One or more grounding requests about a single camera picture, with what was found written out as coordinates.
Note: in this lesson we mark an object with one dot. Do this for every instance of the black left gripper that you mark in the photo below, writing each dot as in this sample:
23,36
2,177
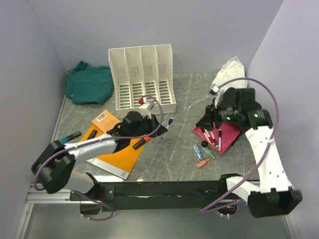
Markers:
153,124

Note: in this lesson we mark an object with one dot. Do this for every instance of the pink cap highlighter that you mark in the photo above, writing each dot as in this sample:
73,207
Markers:
92,134

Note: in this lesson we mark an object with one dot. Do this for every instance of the orange notebook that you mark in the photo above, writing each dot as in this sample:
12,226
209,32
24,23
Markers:
120,163

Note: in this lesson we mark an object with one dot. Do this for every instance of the green clip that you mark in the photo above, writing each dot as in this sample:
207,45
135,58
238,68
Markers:
209,152

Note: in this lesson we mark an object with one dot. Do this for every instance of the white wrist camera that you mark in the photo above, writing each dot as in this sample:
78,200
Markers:
217,92
146,108

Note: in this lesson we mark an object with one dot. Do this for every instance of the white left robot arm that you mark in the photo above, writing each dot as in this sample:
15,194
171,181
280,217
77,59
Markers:
54,168

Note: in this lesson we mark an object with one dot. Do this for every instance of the black cap whiteboard marker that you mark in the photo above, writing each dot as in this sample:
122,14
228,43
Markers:
220,139

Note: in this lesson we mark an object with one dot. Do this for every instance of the white file organizer rack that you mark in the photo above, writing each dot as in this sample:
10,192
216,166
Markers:
143,70

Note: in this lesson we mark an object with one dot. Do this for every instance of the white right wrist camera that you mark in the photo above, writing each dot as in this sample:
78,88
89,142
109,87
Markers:
217,92

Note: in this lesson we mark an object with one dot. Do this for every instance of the blue clip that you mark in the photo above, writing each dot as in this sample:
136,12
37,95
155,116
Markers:
198,152

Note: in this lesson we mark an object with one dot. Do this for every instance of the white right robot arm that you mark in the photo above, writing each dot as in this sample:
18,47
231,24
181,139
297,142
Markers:
275,195

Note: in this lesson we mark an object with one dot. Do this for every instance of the black base frame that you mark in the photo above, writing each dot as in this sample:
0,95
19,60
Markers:
150,195

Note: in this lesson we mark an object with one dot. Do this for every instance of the white crumpled paper bag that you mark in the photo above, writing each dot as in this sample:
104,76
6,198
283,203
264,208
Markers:
232,69

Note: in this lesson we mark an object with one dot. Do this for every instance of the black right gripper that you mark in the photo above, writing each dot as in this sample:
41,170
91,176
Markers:
206,121

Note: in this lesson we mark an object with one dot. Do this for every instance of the red cap whiteboard marker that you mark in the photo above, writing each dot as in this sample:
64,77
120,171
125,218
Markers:
213,139

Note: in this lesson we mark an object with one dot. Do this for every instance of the black drawer organizer box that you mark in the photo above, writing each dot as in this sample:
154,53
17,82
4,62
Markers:
242,99

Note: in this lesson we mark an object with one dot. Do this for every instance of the small orange booklet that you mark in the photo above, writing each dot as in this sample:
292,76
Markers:
105,121

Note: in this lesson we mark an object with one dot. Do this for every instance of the green cloth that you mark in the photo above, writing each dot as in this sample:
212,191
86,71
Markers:
86,84

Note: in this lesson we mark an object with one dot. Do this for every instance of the orange clip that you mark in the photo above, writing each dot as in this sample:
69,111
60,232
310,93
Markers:
203,162

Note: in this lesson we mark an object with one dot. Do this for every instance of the orange cap highlighter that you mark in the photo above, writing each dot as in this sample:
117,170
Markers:
141,142

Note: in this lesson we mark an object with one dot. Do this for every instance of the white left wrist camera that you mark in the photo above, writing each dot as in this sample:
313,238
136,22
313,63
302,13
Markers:
146,108

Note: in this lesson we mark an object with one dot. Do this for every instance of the blue cap highlighter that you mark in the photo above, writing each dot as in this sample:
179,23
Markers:
70,137

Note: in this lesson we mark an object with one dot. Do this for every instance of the blue cap whiteboard marker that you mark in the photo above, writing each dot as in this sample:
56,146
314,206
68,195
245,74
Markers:
168,125

